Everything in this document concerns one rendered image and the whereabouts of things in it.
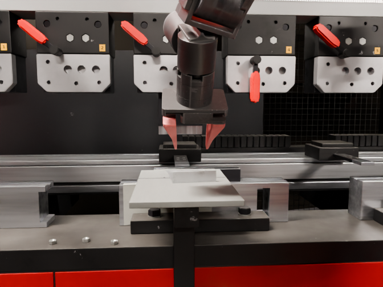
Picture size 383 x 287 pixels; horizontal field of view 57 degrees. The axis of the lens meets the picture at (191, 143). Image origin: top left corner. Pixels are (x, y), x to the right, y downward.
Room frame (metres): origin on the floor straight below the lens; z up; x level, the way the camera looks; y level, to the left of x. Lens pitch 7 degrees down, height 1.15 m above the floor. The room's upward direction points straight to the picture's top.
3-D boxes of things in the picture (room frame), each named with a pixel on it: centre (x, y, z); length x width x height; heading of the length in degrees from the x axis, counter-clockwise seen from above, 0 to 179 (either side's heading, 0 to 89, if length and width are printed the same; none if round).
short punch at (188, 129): (0.82, 0.03, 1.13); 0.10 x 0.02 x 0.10; 94
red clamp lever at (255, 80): (0.76, -0.13, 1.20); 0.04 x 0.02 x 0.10; 4
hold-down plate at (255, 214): (0.76, -0.02, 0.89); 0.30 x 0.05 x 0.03; 94
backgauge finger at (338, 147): (1.00, -0.43, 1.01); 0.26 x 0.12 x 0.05; 4
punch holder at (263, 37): (0.83, -0.15, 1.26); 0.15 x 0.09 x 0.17; 94
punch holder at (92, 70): (0.80, 0.25, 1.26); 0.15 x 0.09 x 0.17; 94
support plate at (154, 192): (0.67, 0.02, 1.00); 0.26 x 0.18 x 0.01; 4
